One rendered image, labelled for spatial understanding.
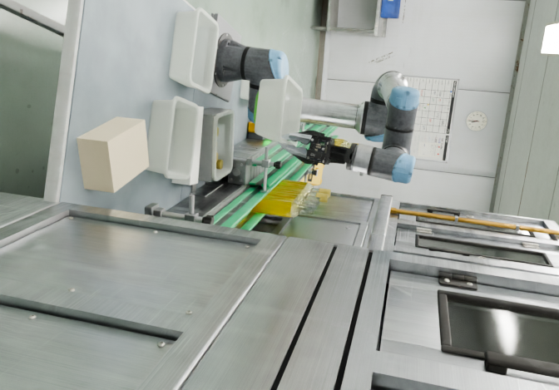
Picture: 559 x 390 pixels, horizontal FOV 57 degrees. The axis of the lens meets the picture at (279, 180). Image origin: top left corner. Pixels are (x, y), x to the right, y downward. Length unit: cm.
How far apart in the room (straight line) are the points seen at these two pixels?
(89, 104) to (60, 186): 19
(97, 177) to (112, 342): 58
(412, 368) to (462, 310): 22
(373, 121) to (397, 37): 597
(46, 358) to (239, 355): 22
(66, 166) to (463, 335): 83
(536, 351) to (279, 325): 34
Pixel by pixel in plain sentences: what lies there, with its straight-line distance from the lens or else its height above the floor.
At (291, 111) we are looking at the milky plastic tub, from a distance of 153.
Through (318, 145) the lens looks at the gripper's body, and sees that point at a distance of 135.
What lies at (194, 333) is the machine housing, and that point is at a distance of 67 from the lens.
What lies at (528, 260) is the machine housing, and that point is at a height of 193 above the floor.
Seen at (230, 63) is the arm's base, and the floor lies 82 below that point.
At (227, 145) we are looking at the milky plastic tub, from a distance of 184.
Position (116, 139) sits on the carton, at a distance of 118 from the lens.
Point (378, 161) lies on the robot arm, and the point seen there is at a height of 137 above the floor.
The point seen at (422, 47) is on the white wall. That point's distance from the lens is 771.
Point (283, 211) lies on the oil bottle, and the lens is 184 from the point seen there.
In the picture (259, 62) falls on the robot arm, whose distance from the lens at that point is 179.
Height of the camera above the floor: 144
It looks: 13 degrees down
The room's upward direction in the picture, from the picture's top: 97 degrees clockwise
